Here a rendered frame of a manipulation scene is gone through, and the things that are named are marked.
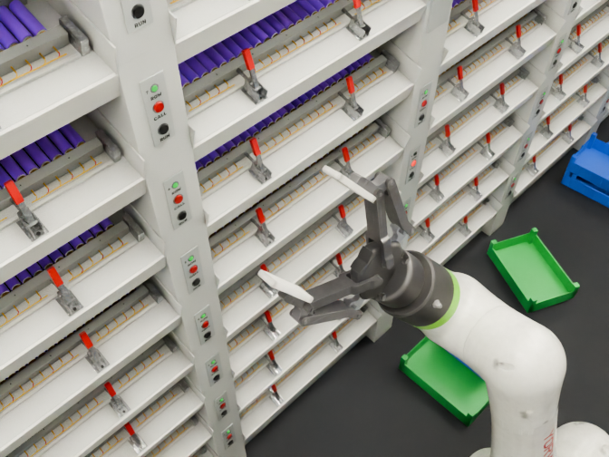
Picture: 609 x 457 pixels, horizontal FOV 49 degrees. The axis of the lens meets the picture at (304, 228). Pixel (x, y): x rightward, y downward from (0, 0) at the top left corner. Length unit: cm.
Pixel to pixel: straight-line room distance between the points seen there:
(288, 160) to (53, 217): 51
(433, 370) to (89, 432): 129
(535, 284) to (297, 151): 154
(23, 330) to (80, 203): 25
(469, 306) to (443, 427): 142
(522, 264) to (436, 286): 190
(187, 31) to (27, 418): 76
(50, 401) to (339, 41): 86
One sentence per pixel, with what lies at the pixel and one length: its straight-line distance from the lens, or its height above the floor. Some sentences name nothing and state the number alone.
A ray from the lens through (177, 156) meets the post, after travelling 111.
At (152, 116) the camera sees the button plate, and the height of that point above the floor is 146.
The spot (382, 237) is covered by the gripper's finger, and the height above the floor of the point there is 149.
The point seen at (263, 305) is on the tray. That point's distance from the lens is 163.
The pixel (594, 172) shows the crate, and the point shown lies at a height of 13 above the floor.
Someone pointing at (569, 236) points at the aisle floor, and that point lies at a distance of 293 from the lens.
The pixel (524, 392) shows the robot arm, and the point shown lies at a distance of 91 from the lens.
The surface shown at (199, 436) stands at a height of 36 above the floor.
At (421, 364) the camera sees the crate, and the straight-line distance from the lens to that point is 243.
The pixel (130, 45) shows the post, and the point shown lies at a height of 159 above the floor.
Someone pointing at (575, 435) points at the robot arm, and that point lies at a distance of 134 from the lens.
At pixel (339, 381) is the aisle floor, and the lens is 238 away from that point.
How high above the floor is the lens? 212
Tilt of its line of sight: 50 degrees down
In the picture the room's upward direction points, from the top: straight up
